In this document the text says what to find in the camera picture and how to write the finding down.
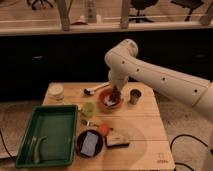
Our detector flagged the dark purple grapes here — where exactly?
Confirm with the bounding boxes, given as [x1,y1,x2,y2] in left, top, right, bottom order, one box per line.
[112,94,121,102]

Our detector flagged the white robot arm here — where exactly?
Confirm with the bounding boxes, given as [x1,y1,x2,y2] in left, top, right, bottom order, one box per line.
[105,39,213,126]

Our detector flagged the grey cloth in bowl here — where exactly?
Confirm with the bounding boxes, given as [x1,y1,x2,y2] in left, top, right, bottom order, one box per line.
[103,95,116,106]

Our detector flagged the orange bowl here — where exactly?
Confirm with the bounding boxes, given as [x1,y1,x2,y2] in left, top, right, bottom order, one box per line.
[98,88,124,110]

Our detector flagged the wooden block brush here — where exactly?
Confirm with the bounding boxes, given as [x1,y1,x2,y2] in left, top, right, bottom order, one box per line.
[105,131,130,148]

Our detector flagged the black bowl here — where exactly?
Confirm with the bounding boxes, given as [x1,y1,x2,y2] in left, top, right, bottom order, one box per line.
[76,129,103,158]

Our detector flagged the blue sponge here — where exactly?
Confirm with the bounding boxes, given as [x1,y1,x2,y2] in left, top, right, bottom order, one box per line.
[81,132,98,157]

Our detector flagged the white round container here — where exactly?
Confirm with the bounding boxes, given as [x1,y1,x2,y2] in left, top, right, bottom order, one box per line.
[48,84,64,100]

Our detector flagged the green plastic tray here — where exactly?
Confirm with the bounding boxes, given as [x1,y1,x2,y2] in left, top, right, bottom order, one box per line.
[15,105,78,168]

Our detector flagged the black office chair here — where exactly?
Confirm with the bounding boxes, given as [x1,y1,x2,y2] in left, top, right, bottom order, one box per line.
[129,0,158,23]
[26,0,53,10]
[171,0,204,21]

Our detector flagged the black office chair right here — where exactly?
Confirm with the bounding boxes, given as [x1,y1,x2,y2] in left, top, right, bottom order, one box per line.
[171,0,204,21]

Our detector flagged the black office chair left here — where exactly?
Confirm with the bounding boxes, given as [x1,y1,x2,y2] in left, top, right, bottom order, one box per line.
[26,0,53,10]

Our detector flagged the white-handled brush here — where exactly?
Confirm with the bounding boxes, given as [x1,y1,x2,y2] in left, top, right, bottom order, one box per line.
[84,82,109,96]

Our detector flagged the black cable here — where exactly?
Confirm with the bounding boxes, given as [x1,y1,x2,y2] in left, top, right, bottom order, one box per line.
[169,133,210,171]

